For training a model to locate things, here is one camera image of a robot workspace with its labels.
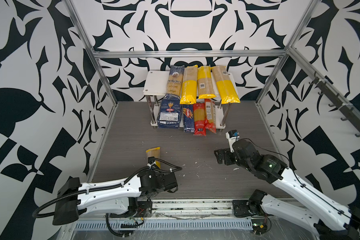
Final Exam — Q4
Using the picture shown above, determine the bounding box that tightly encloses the yellow Pastatime bag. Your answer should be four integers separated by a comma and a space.
180, 65, 198, 105
146, 147, 161, 169

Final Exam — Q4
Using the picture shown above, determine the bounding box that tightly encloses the red spaghetti bag labelled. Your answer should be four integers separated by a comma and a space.
205, 99, 216, 134

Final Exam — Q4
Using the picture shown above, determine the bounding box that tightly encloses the yellow Pastatime bag barcode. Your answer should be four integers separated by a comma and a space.
211, 66, 240, 105

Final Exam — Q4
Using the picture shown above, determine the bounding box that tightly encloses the blue Barilla spaghetti box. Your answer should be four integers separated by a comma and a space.
183, 105, 195, 133

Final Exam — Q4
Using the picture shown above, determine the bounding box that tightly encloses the dark blue Barilla pasta bag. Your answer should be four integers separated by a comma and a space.
157, 99, 182, 129

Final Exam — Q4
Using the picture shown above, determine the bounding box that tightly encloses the yellow spaghetti bag narrow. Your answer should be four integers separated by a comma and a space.
197, 66, 216, 99

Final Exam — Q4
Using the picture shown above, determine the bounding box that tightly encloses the dark spaghetti pack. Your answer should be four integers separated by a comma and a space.
164, 65, 185, 100

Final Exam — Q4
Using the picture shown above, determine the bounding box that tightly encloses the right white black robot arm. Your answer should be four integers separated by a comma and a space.
214, 136, 360, 240

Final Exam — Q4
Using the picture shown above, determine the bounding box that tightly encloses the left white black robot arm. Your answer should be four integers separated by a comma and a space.
32, 167, 178, 226

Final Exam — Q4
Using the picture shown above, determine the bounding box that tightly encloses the white two-tier metal shelf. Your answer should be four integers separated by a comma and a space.
143, 71, 232, 131

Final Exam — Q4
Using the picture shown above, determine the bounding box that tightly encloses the small circuit board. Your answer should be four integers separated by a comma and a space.
251, 217, 269, 236

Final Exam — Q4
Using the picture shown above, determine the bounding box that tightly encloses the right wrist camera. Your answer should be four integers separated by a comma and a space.
226, 130, 240, 153

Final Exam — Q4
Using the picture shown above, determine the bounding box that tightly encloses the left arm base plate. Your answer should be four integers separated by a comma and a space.
110, 198, 153, 218

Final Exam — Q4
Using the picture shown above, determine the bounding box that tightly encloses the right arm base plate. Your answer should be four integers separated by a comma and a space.
232, 200, 267, 218

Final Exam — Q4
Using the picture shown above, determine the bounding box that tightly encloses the white slotted cable duct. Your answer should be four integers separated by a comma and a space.
74, 218, 254, 232

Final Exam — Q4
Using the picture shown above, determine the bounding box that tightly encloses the dark wall hook rack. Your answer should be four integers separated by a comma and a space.
310, 71, 360, 138

